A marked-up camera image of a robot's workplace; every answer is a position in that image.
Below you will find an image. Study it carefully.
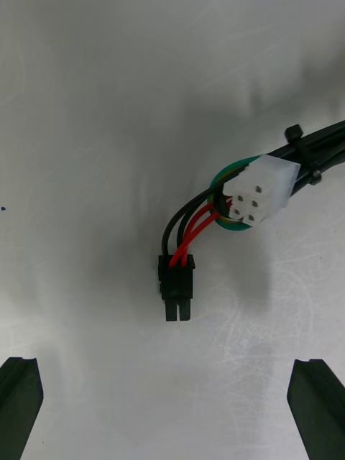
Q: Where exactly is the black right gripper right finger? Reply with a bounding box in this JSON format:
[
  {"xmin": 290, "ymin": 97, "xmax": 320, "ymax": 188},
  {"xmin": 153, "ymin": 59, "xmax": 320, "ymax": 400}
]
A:
[{"xmin": 287, "ymin": 357, "xmax": 345, "ymax": 460}]

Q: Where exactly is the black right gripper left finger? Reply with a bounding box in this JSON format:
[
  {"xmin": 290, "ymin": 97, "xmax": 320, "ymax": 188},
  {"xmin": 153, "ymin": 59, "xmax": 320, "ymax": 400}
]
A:
[{"xmin": 0, "ymin": 356, "xmax": 45, "ymax": 460}]

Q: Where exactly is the red black green cable bundle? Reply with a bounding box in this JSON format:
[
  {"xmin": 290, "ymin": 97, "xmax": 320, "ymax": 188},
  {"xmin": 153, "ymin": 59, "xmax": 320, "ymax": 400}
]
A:
[{"xmin": 157, "ymin": 120, "xmax": 345, "ymax": 322}]

